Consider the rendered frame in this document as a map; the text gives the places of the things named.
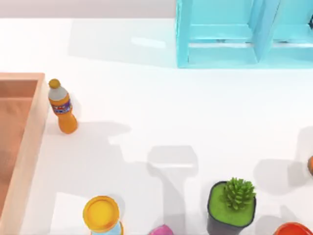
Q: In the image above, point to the orange soda bottle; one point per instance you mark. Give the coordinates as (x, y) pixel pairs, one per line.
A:
(64, 107)

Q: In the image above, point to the light blue rack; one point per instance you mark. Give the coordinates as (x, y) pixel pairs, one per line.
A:
(220, 31)

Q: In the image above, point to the yellow-lidded blue can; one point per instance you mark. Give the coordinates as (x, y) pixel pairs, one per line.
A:
(101, 214)

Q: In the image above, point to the pink rounded object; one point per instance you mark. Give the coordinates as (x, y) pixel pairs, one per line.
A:
(160, 231)

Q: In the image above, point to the black pot with green plant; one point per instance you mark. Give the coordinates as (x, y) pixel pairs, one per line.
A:
(231, 208)

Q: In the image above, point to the shallow salmon-coloured box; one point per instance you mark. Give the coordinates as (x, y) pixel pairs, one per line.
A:
(17, 117)

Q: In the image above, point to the orange round object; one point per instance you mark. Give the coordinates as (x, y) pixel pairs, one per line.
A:
(311, 165)

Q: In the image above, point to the red bowl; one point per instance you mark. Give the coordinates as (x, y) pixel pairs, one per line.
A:
(292, 230)

